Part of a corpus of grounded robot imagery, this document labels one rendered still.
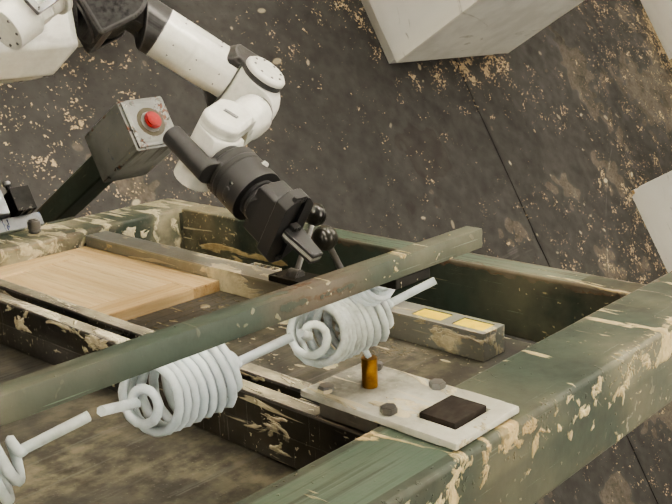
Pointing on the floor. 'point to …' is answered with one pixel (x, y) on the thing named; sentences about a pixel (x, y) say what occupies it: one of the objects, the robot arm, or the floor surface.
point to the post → (74, 193)
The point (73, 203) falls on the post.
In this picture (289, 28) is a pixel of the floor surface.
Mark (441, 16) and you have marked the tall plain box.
